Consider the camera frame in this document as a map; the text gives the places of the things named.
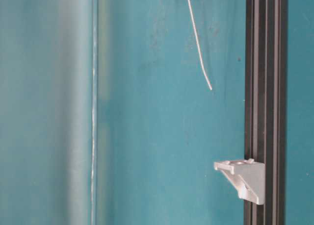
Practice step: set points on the white bracket with hole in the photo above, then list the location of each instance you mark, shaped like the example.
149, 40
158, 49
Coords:
247, 176

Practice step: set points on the black aluminium extrusion rail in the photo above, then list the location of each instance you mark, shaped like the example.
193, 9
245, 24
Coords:
266, 104

